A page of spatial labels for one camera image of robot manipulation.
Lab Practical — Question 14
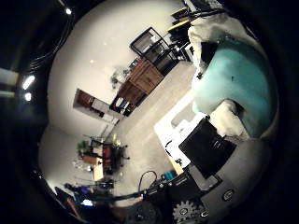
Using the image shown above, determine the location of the black metal frame shelf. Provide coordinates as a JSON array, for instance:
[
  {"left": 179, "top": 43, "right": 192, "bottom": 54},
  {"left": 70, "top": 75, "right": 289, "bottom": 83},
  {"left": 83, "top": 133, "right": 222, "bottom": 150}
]
[{"left": 129, "top": 26, "right": 180, "bottom": 76}]

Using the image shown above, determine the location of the black cable bundle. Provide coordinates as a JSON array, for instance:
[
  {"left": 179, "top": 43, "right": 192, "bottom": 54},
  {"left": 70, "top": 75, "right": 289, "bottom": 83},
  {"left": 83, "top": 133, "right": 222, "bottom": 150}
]
[{"left": 29, "top": 15, "right": 76, "bottom": 73}]

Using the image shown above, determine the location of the green potted plant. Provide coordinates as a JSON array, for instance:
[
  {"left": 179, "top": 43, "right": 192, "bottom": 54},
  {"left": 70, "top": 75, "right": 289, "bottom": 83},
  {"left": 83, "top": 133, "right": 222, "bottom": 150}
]
[{"left": 77, "top": 140, "right": 92, "bottom": 157}]

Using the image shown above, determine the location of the white table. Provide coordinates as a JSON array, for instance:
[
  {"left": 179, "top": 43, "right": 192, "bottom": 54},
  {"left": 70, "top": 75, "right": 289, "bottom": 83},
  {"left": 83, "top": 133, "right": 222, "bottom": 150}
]
[{"left": 153, "top": 92, "right": 206, "bottom": 175}]

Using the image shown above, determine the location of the small wooden desk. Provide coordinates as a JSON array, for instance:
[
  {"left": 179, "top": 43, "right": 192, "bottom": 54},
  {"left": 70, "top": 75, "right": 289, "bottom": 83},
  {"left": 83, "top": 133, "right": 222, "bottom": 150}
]
[{"left": 82, "top": 153, "right": 106, "bottom": 182}]

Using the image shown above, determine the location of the brown wooden cabinet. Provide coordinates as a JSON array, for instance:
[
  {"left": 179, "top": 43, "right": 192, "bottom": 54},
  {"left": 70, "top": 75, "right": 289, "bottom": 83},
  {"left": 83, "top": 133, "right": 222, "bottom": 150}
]
[{"left": 108, "top": 57, "right": 165, "bottom": 118}]

